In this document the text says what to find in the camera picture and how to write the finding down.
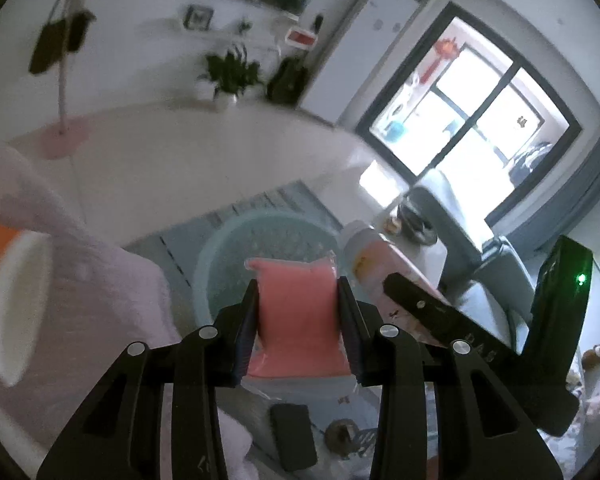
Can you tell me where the white pink printed bottle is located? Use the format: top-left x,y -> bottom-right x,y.
342,222 -> 453,346

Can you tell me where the black phone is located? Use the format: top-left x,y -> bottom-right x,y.
270,404 -> 317,472

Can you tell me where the red white cube shelf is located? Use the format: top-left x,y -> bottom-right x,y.
285,27 -> 317,50

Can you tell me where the round metal bowl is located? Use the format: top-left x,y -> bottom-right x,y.
400,202 -> 438,246

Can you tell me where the dark framed sliding glass door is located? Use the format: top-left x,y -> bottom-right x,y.
355,2 -> 583,241

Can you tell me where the grey curtain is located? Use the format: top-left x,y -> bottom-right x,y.
485,125 -> 600,261

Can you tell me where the white standing air conditioner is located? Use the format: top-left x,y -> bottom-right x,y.
300,0 -> 421,126

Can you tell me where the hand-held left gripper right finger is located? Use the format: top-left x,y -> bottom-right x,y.
336,276 -> 563,480

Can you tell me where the grey sofa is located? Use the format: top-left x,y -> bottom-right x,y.
407,167 -> 538,356

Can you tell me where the low white wall shelf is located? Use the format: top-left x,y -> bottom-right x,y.
145,15 -> 286,56

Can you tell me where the pink lace tablecloth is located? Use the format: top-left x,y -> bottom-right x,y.
0,142 -> 253,480

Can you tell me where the brown hanging tote bag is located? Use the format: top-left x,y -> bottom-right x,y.
28,17 -> 73,75

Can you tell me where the teal plastic laundry basket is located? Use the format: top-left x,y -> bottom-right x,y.
192,210 -> 361,401

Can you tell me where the red knot hanging ornament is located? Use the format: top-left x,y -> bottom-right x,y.
420,37 -> 461,83

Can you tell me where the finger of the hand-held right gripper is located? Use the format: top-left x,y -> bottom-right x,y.
384,274 -> 526,368

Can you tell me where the pink plastic packet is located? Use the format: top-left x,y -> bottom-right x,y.
244,256 -> 353,380

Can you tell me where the teal striped rug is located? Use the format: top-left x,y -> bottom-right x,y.
122,180 -> 441,480

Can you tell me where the green potted plant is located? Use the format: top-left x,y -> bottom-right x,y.
195,45 -> 263,111

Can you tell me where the white coat rack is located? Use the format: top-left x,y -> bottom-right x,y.
30,0 -> 96,161

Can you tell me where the small black hanging bag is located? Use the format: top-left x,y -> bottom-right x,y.
65,10 -> 97,53

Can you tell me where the glossy white coffee table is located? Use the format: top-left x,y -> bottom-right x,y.
337,160 -> 443,261

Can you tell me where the small brown round object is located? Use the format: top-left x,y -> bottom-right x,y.
325,419 -> 376,461

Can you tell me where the white washing machine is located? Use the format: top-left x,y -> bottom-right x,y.
387,75 -> 423,123

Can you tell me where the orange paper cup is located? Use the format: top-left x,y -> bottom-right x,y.
0,220 -> 53,388

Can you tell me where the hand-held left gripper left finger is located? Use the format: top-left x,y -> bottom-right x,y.
36,277 -> 261,480

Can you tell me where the black butterfly picture frame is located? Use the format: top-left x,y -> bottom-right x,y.
182,4 -> 215,31

